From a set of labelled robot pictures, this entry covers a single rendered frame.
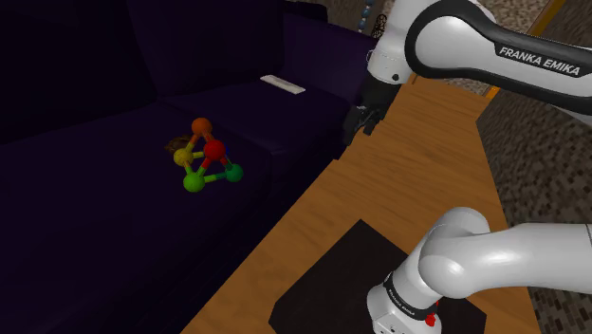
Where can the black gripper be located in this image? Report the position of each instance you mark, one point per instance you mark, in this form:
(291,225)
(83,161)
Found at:
(375,95)

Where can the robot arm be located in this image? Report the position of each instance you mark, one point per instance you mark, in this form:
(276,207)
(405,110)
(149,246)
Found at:
(467,46)

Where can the white remote control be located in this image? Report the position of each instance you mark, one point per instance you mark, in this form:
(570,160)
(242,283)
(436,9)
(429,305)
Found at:
(282,84)

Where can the beaded lamp stand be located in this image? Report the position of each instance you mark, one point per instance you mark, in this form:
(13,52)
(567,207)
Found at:
(367,16)

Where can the colourful ball and stick toy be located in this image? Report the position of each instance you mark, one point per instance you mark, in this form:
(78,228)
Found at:
(208,157)

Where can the small brown object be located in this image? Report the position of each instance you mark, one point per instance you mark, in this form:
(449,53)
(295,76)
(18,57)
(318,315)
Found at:
(178,144)

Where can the dark purple sofa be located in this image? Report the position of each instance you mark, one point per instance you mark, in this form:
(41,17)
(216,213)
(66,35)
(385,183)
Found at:
(115,185)

